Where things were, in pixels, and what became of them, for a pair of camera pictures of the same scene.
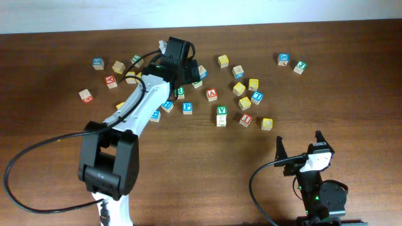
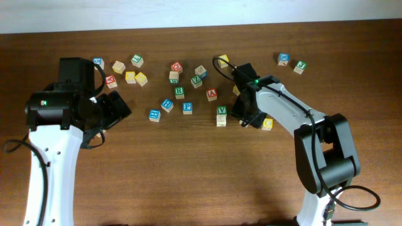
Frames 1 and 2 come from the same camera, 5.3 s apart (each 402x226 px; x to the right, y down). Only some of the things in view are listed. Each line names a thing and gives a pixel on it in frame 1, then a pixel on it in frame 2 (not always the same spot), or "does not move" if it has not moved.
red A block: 211,94 does not move
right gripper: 294,166 → 255,120
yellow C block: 267,124 does not move
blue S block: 98,63 does not move
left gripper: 192,74 → 117,108
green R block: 181,93 does not move
